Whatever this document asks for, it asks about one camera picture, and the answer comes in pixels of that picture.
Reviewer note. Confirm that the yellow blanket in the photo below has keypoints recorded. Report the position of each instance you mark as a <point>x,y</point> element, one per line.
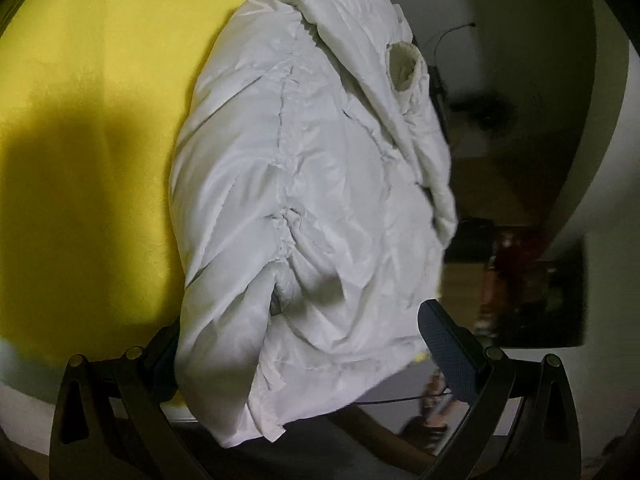
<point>100,85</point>

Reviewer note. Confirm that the white puffer jacket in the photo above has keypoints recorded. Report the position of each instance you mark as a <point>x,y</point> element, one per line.
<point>310,200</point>

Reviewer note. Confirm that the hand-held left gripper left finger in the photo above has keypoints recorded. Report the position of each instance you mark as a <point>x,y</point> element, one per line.
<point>161,366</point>

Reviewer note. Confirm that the black standing fan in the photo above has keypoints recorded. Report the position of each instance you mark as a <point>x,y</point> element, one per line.
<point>484,114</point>

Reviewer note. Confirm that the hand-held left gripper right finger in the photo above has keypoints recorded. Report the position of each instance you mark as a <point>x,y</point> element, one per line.
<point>447,347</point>

